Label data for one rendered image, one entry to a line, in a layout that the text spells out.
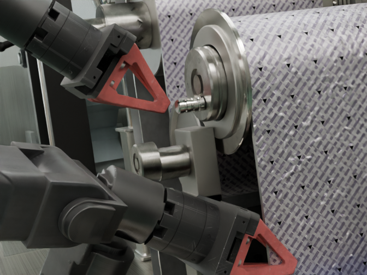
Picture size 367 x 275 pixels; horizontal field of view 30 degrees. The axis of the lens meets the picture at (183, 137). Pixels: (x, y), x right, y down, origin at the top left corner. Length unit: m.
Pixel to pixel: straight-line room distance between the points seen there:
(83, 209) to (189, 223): 0.12
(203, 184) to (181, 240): 0.12
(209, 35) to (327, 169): 0.18
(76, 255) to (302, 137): 0.24
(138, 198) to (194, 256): 0.08
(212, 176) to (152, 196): 0.13
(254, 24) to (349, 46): 0.10
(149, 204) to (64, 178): 0.10
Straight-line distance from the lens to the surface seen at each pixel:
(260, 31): 0.67
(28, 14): 0.65
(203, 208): 0.61
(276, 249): 0.66
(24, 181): 0.50
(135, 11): 0.91
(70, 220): 0.52
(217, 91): 0.65
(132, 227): 0.59
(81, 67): 0.66
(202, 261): 0.62
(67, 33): 0.66
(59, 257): 0.60
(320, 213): 0.68
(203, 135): 0.70
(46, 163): 0.55
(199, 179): 0.70
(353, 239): 0.71
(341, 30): 0.70
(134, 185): 0.59
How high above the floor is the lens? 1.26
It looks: 5 degrees down
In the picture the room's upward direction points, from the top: 8 degrees counter-clockwise
